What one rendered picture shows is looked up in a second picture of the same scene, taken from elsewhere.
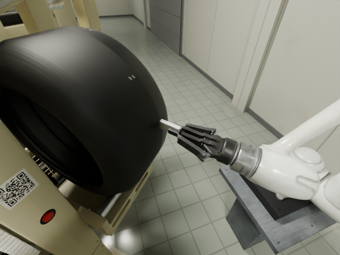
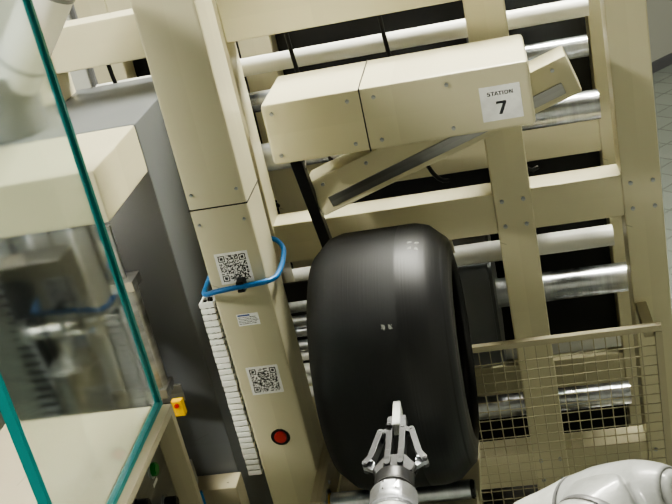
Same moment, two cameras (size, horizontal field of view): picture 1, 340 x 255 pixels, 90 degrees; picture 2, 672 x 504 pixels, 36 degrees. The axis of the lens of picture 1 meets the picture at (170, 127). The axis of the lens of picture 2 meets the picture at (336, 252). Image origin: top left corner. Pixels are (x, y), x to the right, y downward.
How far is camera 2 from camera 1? 1.87 m
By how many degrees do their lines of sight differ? 65
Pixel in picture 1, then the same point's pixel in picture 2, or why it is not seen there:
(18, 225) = (253, 417)
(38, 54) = (324, 269)
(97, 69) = (352, 303)
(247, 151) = (383, 486)
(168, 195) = not seen: outside the picture
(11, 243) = (244, 430)
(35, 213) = (270, 419)
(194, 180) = not seen: outside the picture
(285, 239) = not seen: outside the picture
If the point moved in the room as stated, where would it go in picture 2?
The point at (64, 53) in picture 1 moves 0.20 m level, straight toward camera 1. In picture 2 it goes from (339, 276) to (276, 320)
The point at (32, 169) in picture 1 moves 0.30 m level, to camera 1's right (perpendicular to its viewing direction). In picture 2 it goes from (283, 370) to (322, 435)
